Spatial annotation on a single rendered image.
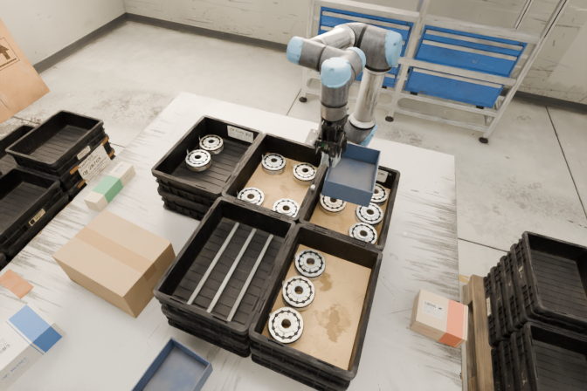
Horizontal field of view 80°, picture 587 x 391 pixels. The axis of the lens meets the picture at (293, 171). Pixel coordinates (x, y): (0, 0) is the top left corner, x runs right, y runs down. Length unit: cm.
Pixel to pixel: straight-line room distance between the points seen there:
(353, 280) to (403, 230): 43
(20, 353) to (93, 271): 27
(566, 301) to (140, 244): 177
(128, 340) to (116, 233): 35
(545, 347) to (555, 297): 22
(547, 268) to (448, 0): 256
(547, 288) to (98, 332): 182
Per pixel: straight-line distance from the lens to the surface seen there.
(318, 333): 115
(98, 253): 134
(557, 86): 436
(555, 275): 208
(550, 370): 195
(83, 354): 138
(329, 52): 102
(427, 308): 134
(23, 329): 139
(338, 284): 122
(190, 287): 122
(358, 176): 119
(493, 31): 303
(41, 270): 160
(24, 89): 385
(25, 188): 243
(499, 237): 277
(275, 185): 145
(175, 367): 128
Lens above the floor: 190
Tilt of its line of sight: 45 degrees down
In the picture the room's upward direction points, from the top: 5 degrees clockwise
